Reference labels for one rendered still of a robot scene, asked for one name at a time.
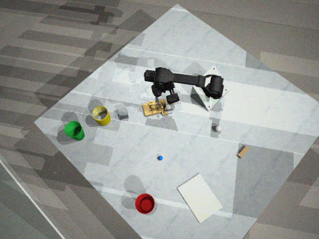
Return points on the green cup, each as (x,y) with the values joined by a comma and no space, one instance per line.
(74,130)

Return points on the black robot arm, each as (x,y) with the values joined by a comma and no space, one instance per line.
(162,76)

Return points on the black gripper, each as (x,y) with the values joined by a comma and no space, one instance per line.
(173,97)

